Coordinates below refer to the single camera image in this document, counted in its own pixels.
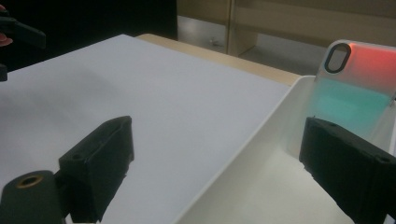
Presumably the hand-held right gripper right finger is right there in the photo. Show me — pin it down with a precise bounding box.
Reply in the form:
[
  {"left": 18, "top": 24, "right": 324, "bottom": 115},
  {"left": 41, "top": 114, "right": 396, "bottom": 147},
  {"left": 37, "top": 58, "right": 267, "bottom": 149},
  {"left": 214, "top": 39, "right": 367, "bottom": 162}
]
[{"left": 298, "top": 116, "right": 396, "bottom": 224}]

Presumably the white plastic tray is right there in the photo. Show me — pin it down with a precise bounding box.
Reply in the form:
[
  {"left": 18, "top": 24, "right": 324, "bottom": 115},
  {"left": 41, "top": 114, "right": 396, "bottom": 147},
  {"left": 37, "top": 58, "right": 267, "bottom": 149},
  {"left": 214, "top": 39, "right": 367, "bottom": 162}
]
[{"left": 173, "top": 74, "right": 396, "bottom": 224}]

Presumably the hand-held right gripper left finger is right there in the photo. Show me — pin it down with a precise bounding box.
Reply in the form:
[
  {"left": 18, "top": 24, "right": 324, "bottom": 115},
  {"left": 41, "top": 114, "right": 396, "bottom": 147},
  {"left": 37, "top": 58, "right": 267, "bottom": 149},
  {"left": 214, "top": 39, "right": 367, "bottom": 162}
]
[{"left": 58, "top": 115, "right": 135, "bottom": 224}]

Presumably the black curtain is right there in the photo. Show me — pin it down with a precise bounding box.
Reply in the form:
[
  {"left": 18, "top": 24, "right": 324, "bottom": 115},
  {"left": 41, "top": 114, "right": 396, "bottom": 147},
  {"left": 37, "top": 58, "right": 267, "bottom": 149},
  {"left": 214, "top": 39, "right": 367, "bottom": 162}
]
[{"left": 0, "top": 0, "right": 178, "bottom": 73}]

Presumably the white board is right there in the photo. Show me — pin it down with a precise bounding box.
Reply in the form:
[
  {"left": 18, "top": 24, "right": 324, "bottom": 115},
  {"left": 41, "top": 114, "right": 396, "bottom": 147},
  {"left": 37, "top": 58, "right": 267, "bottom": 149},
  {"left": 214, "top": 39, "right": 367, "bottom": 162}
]
[{"left": 0, "top": 34, "right": 292, "bottom": 224}]

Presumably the iridescent phone case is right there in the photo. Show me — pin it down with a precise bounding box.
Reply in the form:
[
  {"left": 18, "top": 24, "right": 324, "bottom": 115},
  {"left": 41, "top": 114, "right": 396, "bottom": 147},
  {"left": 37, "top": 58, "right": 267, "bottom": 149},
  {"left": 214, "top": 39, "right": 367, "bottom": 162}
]
[{"left": 305, "top": 38, "right": 396, "bottom": 151}]

